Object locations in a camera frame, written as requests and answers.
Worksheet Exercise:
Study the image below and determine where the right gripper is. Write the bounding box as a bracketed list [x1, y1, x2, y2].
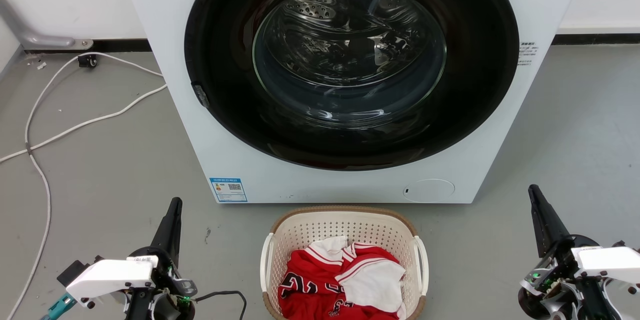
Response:
[517, 184, 626, 320]

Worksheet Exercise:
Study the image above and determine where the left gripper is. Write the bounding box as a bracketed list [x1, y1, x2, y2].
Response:
[125, 197, 199, 320]

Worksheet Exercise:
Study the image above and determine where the cream plastic laundry basket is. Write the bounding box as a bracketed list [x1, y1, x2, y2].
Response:
[259, 206, 430, 320]

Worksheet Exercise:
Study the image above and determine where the blue energy label sticker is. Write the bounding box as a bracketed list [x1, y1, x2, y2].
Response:
[209, 177, 248, 203]

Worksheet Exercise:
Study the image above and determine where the white front-load washing machine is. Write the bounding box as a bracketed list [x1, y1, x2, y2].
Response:
[116, 0, 592, 204]

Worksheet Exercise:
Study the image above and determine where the round white filter cover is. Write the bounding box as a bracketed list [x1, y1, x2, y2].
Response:
[403, 179, 456, 203]

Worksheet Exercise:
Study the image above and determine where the black round washer door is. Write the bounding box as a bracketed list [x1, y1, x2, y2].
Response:
[184, 0, 521, 171]

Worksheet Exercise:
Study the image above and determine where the teal connector piece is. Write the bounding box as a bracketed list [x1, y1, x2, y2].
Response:
[40, 292, 79, 320]

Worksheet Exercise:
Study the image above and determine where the red basketball jersey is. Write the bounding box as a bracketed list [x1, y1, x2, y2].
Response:
[278, 242, 407, 320]

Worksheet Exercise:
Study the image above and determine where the small text sticker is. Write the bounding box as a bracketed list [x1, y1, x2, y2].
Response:
[517, 42, 540, 67]

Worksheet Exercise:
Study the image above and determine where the white cloth garment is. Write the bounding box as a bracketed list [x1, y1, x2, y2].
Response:
[306, 236, 407, 314]

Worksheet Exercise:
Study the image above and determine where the grey metal pipe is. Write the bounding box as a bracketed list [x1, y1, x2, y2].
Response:
[0, 0, 95, 51]

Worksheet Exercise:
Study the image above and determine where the steel washer drum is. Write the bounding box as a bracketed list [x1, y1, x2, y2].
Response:
[254, 0, 447, 116]

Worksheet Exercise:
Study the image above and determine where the thin black left gripper cable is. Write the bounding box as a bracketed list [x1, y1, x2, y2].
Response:
[192, 290, 248, 320]

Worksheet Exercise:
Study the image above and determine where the white power cable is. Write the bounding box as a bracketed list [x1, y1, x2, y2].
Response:
[5, 52, 164, 320]
[0, 84, 168, 163]

